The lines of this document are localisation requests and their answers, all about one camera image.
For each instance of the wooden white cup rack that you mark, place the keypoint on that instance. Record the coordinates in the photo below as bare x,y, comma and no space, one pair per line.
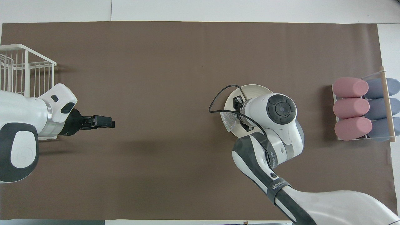
387,103

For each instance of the blue plastic cup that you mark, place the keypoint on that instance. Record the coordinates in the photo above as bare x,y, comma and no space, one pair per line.
376,88
379,128
378,108

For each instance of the cream round plate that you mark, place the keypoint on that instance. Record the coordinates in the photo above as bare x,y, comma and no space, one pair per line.
254,90

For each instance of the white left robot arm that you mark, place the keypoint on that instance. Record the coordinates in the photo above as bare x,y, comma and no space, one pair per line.
22,109

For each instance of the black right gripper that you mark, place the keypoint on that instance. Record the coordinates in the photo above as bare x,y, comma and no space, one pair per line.
238,103

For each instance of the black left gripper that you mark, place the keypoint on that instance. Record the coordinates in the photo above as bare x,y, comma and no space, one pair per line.
73,122

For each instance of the clear plastic wrapper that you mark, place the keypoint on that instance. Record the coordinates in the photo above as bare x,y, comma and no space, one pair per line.
228,120

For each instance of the pink plastic cup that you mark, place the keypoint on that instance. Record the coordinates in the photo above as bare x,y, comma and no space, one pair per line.
351,108
353,128
350,87

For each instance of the brown paper table mat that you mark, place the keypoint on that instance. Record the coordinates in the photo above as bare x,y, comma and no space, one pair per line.
162,62

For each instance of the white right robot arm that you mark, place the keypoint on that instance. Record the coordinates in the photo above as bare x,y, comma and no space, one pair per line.
281,109

